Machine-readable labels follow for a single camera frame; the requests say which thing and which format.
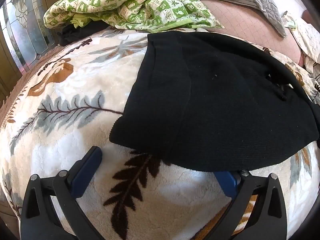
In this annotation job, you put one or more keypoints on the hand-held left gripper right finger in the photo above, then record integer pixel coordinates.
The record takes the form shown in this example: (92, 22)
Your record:
(226, 183)

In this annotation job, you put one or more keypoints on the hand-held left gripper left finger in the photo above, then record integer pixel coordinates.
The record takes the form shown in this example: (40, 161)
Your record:
(87, 170)

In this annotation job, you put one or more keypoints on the black pants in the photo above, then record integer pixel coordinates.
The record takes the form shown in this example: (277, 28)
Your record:
(200, 105)

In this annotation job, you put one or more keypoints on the leaf print fleece blanket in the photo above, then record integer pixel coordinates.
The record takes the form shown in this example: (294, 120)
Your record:
(75, 130)

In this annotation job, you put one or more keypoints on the dark cloth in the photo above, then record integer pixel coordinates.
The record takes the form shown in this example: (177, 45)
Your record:
(75, 33)

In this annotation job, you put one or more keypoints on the stained glass window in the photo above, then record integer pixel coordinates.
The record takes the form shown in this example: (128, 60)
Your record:
(25, 30)

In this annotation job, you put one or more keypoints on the pink mattress sheet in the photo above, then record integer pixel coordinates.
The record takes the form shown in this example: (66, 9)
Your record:
(250, 30)

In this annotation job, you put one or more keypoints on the white floral cloth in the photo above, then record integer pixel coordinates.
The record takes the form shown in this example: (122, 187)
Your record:
(307, 37)

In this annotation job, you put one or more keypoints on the green checked quilt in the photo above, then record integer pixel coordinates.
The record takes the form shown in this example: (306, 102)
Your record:
(150, 10)

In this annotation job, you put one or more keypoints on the pale green cloth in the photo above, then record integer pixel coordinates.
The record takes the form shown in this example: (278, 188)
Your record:
(290, 22)

